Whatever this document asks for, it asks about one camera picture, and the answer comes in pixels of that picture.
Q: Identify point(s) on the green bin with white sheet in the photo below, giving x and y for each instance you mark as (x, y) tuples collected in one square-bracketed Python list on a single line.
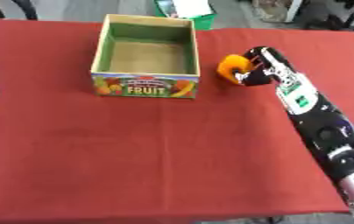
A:
[(191, 11)]

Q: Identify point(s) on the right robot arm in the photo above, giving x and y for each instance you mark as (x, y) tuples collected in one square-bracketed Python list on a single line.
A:
[(323, 128)]

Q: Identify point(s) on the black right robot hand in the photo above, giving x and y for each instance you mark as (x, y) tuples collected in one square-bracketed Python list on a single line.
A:
[(261, 65)]

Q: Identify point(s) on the black chair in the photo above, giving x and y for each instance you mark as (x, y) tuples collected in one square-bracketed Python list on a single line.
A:
[(338, 17)]

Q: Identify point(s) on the orange toy fruit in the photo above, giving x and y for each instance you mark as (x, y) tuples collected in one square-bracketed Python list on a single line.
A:
[(232, 67)]

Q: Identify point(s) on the person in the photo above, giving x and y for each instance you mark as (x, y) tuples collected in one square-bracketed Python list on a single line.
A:
[(11, 8)]

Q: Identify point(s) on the tan cardboard box green inside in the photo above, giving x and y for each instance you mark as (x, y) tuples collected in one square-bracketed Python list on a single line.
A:
[(149, 57)]

